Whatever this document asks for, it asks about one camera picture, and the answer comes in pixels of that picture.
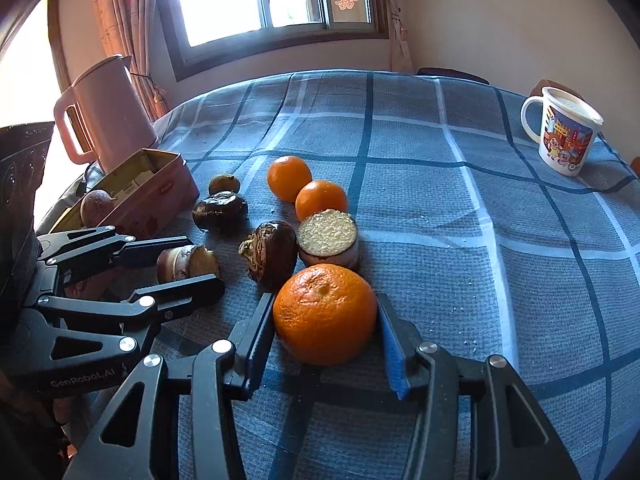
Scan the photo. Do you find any dark round stool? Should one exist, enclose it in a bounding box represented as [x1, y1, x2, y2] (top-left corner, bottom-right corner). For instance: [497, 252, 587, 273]
[417, 67, 491, 85]

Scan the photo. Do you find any dark glossy bun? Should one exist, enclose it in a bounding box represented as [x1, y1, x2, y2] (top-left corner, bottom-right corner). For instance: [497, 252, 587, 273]
[192, 191, 249, 234]

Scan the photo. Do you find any wooden glass door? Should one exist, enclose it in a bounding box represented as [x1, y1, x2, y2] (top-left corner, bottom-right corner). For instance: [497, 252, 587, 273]
[0, 0, 96, 231]

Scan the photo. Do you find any pink curtain with tassel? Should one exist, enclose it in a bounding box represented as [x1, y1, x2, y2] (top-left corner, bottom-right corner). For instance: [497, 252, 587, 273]
[95, 0, 169, 121]

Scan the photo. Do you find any dark brown pastry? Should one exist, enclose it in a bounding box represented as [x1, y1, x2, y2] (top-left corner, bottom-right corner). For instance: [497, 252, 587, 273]
[238, 221, 299, 291]

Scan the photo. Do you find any pink tin box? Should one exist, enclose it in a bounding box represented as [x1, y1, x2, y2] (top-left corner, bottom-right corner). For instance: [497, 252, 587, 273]
[47, 148, 201, 242]

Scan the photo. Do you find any halved fruit pale crumbly flesh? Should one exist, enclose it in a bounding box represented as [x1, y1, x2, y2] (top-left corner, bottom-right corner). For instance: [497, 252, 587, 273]
[297, 209, 360, 269]

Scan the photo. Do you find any sliding window with brown frame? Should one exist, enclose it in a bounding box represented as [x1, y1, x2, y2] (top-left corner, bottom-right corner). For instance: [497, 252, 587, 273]
[159, 0, 391, 83]

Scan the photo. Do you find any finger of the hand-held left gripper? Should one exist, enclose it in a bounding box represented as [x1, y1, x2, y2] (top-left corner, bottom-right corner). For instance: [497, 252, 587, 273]
[32, 226, 193, 281]
[0, 274, 226, 401]

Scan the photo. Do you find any cut brown bun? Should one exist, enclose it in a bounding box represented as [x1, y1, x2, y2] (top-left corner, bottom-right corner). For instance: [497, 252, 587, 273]
[156, 245, 221, 284]

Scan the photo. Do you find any white cartoon print mug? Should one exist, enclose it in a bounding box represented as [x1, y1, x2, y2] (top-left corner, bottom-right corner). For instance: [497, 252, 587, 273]
[520, 86, 604, 178]

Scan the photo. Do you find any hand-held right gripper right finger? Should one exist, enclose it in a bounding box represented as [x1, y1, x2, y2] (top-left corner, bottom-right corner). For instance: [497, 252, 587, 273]
[375, 292, 583, 480]

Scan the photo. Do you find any brown round fruit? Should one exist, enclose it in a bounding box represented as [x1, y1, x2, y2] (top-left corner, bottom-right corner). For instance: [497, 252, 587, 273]
[80, 189, 114, 229]

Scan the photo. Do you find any white mug lid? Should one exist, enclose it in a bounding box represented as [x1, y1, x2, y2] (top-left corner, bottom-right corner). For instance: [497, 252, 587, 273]
[542, 87, 604, 124]

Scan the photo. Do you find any pink kettle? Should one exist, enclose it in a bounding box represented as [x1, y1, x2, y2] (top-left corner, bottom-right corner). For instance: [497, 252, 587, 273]
[53, 54, 160, 174]

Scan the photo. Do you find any small white paper packet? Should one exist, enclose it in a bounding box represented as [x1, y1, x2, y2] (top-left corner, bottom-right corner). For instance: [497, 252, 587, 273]
[117, 167, 153, 198]

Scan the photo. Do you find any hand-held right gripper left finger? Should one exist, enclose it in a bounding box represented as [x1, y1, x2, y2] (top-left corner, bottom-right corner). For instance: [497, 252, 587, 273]
[62, 291, 278, 480]

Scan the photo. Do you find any small orange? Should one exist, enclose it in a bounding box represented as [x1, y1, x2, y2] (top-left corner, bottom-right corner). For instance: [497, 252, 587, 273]
[295, 180, 349, 222]
[266, 155, 313, 203]

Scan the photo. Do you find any large orange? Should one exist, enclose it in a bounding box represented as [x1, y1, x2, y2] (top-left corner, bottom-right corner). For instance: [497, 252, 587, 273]
[272, 263, 378, 366]

